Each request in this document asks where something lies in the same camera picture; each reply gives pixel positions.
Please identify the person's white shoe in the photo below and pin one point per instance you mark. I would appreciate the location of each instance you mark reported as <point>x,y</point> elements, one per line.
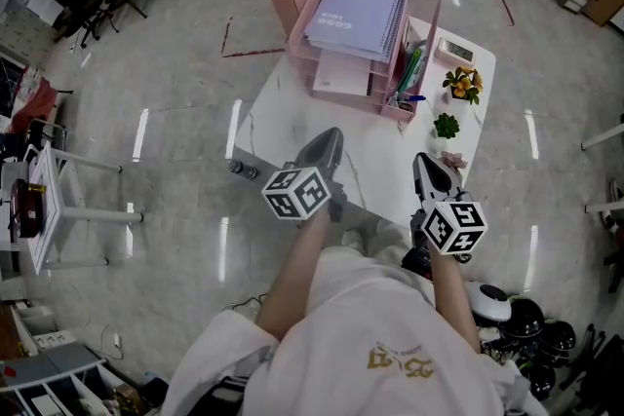
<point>352,239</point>

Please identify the green pens bundle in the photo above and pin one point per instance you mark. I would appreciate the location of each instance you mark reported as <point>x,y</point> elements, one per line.
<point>412,68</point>

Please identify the purple spiral notebook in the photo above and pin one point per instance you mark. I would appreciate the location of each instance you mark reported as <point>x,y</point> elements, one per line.
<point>353,17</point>

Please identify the green succulent potted plant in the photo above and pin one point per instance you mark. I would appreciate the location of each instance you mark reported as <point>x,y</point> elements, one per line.
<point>446,125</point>

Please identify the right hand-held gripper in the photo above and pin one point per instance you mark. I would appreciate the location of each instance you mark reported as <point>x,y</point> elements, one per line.
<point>456,226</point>

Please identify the small white side table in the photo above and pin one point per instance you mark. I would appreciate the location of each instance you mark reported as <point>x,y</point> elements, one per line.
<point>46,209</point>

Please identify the orange flower potted plant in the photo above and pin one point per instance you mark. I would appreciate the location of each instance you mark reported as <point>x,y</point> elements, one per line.
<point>463,84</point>

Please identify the dark red bag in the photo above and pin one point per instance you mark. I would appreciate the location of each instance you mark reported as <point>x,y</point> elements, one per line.
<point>27,209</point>

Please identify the person's light trousers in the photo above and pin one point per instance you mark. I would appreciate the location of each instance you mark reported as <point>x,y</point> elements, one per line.
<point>387,243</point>

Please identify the small white drawer unit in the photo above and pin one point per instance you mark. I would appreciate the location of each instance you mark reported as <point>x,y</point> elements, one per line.
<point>576,1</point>

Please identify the pink succulent potted plant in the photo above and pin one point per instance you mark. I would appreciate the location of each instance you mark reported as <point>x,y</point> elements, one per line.
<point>453,161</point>

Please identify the pile of black helmets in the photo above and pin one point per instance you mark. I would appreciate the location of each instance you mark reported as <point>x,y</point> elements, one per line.
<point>536,341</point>

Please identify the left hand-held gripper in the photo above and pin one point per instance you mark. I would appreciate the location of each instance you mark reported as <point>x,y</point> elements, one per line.
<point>297,195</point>

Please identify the pink desk organizer tray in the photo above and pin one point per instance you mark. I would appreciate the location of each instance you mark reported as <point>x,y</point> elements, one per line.
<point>419,39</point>

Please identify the dark bottle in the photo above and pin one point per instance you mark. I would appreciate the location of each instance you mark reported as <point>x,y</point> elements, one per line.
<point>251,172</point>
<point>236,167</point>

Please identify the white helmet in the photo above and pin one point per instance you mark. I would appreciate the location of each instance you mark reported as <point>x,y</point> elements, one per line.
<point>490,302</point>

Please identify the white digital clock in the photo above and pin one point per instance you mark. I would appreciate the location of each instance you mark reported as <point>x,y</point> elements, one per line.
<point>455,49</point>

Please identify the blue pen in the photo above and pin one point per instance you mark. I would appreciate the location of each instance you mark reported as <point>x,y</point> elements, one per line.
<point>409,99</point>

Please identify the pink paper pad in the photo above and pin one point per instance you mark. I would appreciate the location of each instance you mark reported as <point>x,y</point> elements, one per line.
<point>341,75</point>

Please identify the person's left forearm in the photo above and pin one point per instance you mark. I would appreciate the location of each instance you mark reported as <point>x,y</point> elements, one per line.
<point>297,277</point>

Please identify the person's right forearm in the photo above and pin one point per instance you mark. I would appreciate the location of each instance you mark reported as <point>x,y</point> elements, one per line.
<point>451,297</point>

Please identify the person's white shirt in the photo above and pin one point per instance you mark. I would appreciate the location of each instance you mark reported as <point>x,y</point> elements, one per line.
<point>370,346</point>

